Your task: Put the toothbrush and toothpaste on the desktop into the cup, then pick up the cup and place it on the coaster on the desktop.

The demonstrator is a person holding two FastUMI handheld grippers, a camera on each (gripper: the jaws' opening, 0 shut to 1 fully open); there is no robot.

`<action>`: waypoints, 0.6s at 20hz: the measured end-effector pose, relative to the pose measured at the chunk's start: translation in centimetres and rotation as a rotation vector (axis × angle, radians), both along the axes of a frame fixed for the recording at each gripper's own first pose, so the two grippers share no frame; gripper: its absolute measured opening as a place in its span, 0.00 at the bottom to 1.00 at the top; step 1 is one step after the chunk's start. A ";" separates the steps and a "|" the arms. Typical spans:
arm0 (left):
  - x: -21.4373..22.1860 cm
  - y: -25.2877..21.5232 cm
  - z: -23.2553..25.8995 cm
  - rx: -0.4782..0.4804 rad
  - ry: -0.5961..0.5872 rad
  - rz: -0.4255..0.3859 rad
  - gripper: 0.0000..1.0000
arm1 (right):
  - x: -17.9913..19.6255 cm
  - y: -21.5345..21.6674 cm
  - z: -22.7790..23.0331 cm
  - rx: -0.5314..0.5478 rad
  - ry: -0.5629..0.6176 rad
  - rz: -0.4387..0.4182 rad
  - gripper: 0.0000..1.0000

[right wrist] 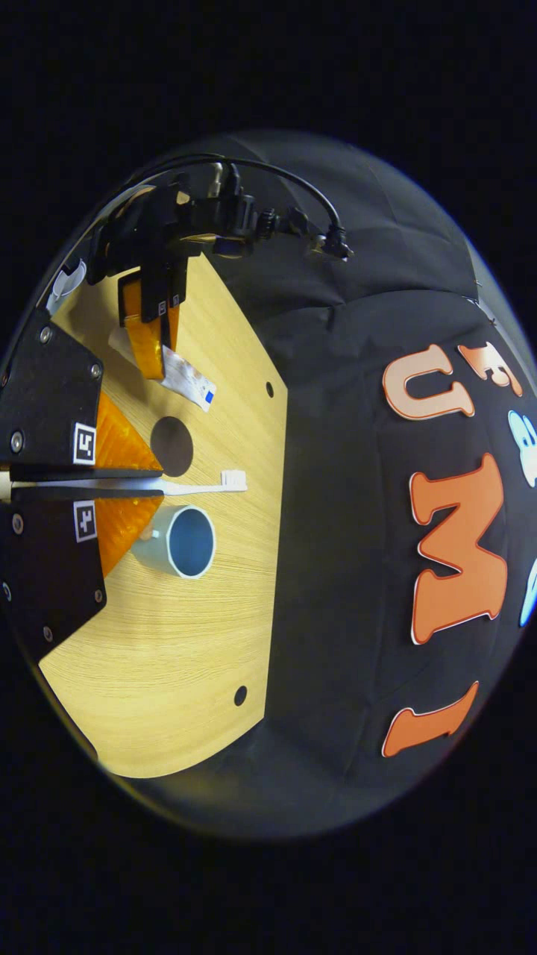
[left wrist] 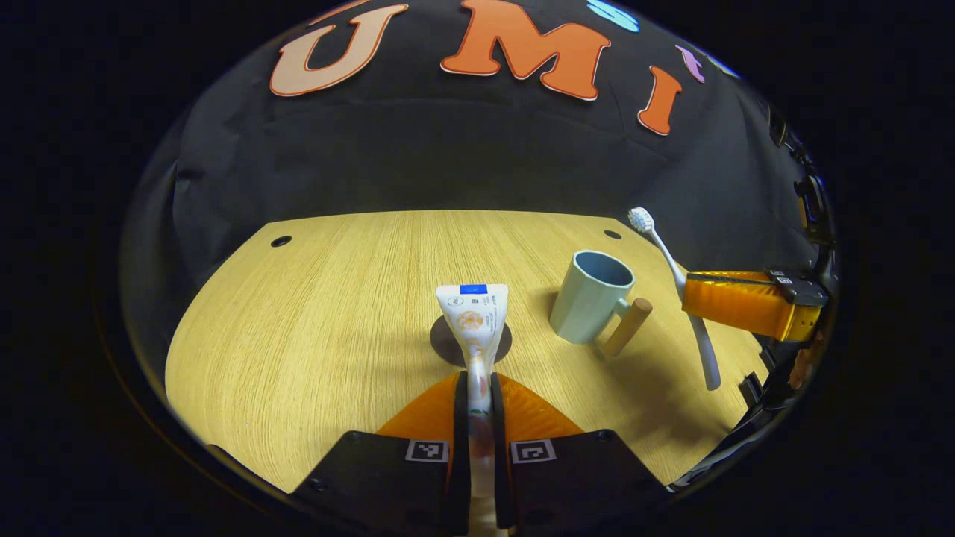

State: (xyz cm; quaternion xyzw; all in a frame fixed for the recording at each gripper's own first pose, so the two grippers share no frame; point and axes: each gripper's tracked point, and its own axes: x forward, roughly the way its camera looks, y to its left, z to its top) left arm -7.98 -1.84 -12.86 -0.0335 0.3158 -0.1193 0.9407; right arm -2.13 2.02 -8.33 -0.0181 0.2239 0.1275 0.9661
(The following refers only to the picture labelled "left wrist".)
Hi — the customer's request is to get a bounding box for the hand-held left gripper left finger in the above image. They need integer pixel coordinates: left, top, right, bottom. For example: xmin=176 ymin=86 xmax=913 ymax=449
xmin=291 ymin=371 xmax=472 ymax=536

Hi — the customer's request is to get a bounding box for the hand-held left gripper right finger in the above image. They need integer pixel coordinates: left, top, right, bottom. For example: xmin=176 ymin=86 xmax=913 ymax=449
xmin=490 ymin=371 xmax=669 ymax=534

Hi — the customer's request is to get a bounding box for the white toothbrush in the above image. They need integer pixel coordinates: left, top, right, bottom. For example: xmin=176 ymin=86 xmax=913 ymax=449
xmin=627 ymin=207 xmax=722 ymax=392

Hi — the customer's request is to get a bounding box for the dark round coaster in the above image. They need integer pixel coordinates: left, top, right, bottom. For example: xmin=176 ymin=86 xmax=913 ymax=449
xmin=430 ymin=313 xmax=513 ymax=368

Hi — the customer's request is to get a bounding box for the white toothpaste tube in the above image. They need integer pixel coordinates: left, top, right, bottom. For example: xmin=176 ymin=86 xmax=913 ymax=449
xmin=435 ymin=283 xmax=510 ymax=537

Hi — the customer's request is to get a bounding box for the pale blue cup wooden handle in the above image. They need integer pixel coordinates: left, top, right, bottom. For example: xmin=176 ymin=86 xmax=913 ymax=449
xmin=549 ymin=250 xmax=654 ymax=357

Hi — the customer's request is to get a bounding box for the black backdrop cloth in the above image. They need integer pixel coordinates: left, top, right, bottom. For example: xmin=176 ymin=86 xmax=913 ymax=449
xmin=119 ymin=0 xmax=829 ymax=389

